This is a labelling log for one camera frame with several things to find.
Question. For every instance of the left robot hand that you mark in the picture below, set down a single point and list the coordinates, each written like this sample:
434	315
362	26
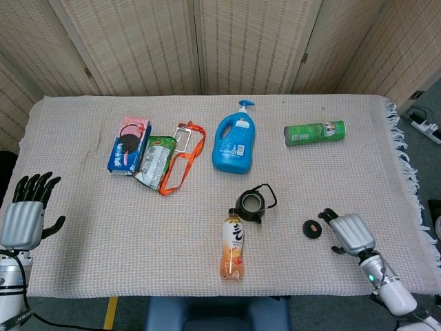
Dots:
22	224

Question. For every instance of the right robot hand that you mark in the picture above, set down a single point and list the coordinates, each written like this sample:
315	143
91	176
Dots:
351	232

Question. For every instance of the black lid with cork knob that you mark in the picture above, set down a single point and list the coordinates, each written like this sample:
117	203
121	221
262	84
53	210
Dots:
310	231

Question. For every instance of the black cast iron teapot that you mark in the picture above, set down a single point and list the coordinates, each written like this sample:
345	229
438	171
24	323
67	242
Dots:
256	216

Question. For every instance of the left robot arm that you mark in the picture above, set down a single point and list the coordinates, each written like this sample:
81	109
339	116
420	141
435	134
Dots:
10	286

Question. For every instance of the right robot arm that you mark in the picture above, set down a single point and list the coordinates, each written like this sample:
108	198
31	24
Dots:
392	289

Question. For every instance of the beige woven tablecloth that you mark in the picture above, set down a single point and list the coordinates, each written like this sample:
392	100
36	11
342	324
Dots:
103	241

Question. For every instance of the green chips can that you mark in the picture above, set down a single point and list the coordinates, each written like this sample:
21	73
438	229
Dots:
310	133

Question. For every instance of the orange juice plastic bottle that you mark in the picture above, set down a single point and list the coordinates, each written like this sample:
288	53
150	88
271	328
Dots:
232	255

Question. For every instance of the blue Oreo cookie box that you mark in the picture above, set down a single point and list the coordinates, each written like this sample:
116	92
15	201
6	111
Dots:
127	151

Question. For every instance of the white power strip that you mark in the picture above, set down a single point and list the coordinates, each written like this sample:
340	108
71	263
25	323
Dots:
427	129

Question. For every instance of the green silver snack bag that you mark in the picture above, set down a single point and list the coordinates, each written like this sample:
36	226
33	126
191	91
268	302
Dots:
155	165

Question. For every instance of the blue detergent bottle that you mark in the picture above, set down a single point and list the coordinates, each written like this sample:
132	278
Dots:
231	151

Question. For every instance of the blue chair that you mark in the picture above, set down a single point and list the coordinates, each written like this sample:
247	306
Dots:
217	313

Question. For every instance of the clear badge holder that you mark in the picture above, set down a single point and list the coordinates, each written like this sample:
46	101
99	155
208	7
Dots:
182	139

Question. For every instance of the woven folding screen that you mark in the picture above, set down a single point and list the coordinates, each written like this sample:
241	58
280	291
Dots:
155	45

